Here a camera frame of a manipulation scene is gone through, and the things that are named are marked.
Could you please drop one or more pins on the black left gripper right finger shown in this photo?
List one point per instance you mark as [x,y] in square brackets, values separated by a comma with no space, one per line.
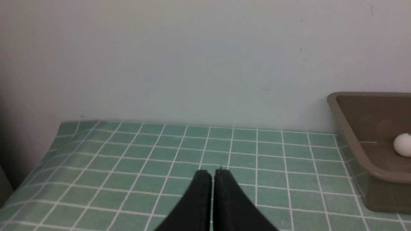
[232,210]

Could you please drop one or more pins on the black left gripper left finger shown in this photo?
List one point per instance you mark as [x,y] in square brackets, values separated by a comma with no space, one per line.
[193,211]

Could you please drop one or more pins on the white ball with black print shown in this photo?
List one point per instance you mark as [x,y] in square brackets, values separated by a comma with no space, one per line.
[402,144]

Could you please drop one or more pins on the green checkered tablecloth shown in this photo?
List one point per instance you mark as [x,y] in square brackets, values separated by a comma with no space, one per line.
[106,175]

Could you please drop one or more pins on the olive green plastic bin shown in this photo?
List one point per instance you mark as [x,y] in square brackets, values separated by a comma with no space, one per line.
[368,123]

